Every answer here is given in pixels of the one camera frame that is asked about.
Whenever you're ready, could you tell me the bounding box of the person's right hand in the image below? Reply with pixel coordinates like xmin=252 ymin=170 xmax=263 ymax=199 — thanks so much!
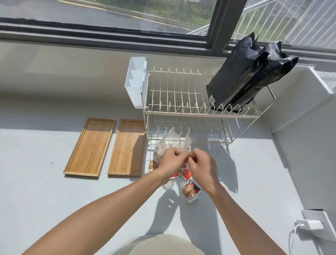
xmin=182 ymin=147 xmax=224 ymax=196

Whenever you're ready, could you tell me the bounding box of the person's left hand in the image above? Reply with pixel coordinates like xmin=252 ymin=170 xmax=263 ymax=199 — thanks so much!
xmin=155 ymin=147 xmax=186 ymax=184

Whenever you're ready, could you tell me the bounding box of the bamboo tray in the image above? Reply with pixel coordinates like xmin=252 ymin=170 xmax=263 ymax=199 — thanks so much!
xmin=107 ymin=119 xmax=146 ymax=177
xmin=63 ymin=117 xmax=117 ymax=178

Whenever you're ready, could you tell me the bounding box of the person's right forearm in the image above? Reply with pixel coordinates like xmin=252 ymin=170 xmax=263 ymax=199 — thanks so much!
xmin=209 ymin=184 xmax=287 ymax=255

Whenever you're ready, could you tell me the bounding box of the person's left forearm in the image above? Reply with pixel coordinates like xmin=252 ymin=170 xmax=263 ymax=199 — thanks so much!
xmin=23 ymin=171 xmax=165 ymax=255

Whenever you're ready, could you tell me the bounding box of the beige shirt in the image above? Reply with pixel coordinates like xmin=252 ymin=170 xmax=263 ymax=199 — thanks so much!
xmin=113 ymin=234 xmax=197 ymax=255

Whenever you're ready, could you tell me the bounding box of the white plastic utensil holder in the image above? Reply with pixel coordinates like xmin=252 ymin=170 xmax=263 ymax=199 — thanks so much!
xmin=124 ymin=57 xmax=148 ymax=109

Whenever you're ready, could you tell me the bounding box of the white charger plug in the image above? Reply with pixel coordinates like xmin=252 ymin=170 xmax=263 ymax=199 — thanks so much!
xmin=296 ymin=219 xmax=325 ymax=232

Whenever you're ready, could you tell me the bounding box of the white stair railing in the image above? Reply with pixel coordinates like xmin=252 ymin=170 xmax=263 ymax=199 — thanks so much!
xmin=188 ymin=0 xmax=336 ymax=50

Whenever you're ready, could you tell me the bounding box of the white wire dish rack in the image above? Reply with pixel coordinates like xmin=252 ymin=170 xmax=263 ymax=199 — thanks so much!
xmin=141 ymin=67 xmax=276 ymax=150

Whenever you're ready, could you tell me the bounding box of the white wall socket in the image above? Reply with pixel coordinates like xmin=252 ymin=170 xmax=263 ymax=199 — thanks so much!
xmin=301 ymin=209 xmax=336 ymax=241

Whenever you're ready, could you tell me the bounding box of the black window frame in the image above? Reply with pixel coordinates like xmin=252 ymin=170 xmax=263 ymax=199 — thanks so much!
xmin=0 ymin=0 xmax=336 ymax=66

